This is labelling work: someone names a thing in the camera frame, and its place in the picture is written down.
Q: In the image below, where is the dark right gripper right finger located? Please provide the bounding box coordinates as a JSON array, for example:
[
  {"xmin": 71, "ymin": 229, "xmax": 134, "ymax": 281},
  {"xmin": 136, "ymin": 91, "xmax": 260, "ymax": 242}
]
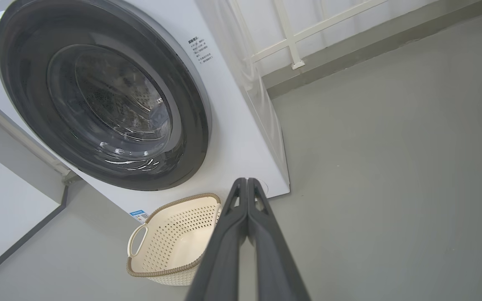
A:
[{"xmin": 247, "ymin": 178, "xmax": 312, "ymax": 301}]

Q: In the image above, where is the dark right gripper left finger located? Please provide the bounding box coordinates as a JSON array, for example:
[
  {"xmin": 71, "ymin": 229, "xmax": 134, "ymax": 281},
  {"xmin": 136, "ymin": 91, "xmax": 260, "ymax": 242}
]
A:
[{"xmin": 185, "ymin": 178, "xmax": 249, "ymax": 301}]

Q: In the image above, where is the black round glass washer door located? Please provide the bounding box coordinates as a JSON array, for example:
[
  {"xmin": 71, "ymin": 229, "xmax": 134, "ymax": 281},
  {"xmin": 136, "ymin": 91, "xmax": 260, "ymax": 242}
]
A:
[{"xmin": 0, "ymin": 0, "xmax": 213, "ymax": 191}]

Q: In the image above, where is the white front-load washing machine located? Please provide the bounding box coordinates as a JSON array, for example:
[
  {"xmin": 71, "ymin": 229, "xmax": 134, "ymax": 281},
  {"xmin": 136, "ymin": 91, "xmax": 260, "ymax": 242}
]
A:
[{"xmin": 0, "ymin": 0, "xmax": 290, "ymax": 218}]

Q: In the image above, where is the cream perforated laundry basket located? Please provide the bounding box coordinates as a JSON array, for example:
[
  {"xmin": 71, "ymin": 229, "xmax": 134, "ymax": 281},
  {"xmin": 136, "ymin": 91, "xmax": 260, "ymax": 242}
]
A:
[{"xmin": 126, "ymin": 193, "xmax": 223, "ymax": 286}]

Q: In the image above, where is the white metal rail frame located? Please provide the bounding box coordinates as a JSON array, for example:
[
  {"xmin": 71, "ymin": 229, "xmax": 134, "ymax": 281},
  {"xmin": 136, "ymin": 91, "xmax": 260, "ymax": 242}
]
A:
[{"xmin": 229, "ymin": 0, "xmax": 389, "ymax": 70}]

